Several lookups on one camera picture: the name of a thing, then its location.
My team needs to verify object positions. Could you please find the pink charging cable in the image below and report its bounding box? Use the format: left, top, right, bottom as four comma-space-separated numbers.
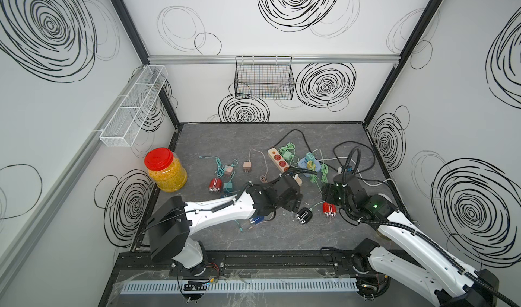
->
247, 148, 270, 184

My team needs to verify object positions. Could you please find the pink usb charger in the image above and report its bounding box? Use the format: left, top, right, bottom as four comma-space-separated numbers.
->
243, 161, 252, 173
223, 166, 234, 177

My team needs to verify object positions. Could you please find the teal charging cable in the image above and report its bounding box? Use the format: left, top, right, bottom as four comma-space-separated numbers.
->
198, 156, 239, 180

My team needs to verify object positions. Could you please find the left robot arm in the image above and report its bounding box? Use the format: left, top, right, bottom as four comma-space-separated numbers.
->
145, 174, 303, 274

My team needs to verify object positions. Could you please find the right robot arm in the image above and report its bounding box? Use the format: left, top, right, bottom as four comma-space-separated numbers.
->
322, 174, 499, 306

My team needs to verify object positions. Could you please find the beige power strip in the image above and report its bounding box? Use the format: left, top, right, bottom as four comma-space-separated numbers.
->
267, 148, 290, 174

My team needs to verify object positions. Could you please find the green USB charger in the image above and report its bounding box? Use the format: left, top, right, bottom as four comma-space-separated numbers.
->
282, 151, 293, 161

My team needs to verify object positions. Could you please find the blue power strip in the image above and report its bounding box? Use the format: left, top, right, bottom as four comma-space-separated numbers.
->
298, 152, 322, 173

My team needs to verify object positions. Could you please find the clear jar of yellow flakes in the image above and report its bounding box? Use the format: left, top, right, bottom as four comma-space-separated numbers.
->
145, 148, 188, 193

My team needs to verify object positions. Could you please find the black power strip cord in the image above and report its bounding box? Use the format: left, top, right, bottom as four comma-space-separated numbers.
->
273, 129, 377, 174

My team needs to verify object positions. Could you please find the light green charging cable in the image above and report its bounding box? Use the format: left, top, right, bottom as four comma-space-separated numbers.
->
277, 142, 298, 165

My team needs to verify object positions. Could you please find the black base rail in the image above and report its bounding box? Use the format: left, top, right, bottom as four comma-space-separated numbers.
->
113, 248, 375, 278

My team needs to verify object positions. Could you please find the black wire basket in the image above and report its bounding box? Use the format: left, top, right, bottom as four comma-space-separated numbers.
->
233, 63, 295, 100

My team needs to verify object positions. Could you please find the white slotted cable duct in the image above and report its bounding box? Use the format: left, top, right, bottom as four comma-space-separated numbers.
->
121, 278, 358, 294

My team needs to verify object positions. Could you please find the white wire shelf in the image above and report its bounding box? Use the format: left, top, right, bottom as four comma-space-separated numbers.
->
99, 65, 168, 147

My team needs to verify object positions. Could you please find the aluminium wall rail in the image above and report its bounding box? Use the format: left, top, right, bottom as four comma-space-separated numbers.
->
148, 54, 401, 65

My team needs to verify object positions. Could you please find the black corner frame post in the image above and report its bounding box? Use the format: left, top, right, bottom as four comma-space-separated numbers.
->
110, 0, 180, 129

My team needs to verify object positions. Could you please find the right black corner post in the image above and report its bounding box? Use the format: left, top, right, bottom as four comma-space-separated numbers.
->
362, 0, 443, 127

